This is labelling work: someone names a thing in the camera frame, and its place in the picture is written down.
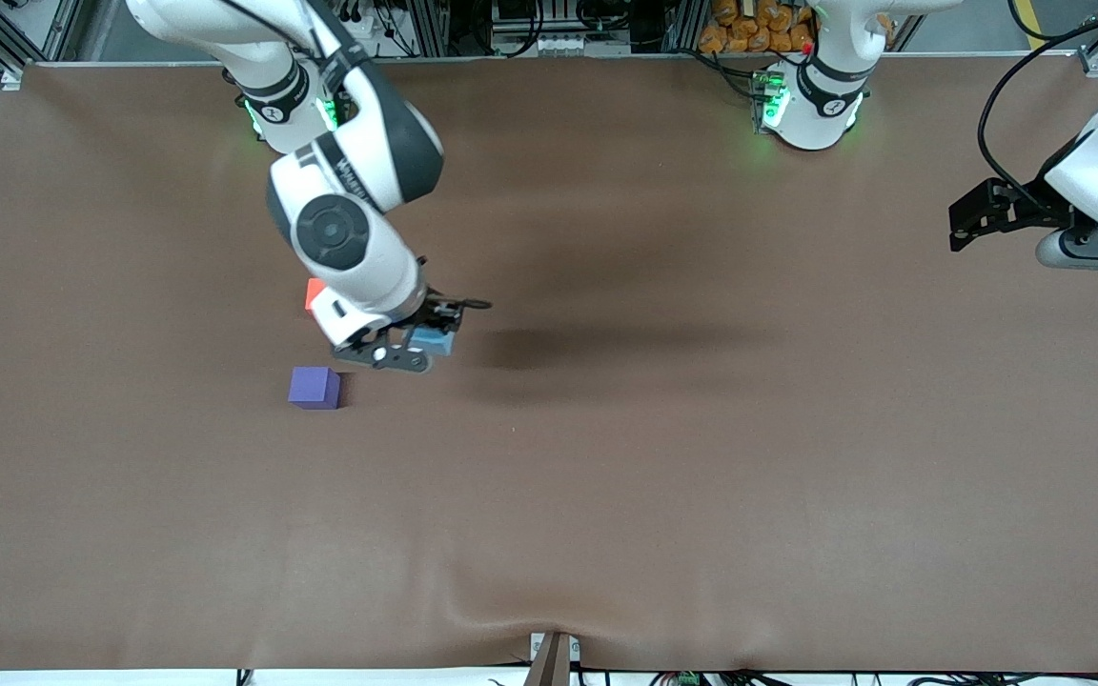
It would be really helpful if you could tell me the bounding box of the blue block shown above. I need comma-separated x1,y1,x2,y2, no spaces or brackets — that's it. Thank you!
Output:
411,324,461,359

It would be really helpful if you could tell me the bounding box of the purple block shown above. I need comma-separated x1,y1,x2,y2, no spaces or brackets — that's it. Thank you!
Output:
288,367,342,411

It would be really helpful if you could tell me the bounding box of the white connector block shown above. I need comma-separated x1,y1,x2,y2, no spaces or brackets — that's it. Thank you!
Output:
534,32,609,56

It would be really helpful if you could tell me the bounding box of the brown table mat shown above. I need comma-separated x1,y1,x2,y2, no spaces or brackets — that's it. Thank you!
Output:
0,57,1098,674

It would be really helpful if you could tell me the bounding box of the bag of orange items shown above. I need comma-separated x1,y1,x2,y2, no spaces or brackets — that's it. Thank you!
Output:
698,0,819,55

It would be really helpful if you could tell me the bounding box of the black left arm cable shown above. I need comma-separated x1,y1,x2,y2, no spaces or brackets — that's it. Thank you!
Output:
977,5,1098,199

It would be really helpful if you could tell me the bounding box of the metal clamp bracket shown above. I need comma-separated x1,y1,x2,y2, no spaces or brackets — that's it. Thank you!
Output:
529,631,581,686

